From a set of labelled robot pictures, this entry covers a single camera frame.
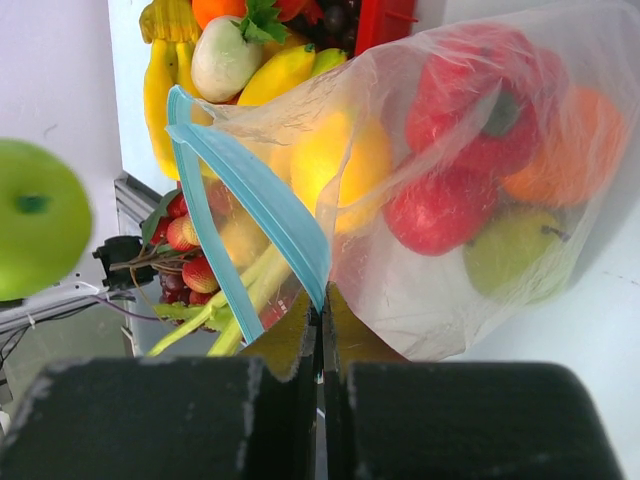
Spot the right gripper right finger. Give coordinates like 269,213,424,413
321,285,623,479

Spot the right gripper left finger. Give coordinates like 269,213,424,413
1,294,317,479

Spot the green pear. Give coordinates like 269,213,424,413
463,206,571,303

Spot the red apple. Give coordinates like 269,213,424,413
384,167,498,256

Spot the clear zip top bag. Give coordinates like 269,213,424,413
167,1,639,360

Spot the yellow lemon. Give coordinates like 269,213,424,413
290,111,392,233

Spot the green apple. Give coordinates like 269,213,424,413
1,138,93,302

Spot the red bell pepper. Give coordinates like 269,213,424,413
405,23,569,176

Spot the orange fruit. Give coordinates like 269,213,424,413
501,86,628,208

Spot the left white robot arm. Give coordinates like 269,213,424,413
1,235,144,363

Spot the green celery stalk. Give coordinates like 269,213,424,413
147,245,292,357

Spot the lychee cluster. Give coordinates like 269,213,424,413
105,188,219,307

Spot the white radish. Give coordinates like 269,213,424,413
191,15,263,103

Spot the red pomegranate with leaf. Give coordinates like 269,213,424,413
236,0,324,45

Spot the red plastic tray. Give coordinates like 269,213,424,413
355,0,418,55

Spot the small yellow banana bunch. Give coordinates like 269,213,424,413
139,1,202,181

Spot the small orange tangerine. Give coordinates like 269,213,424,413
191,0,246,29

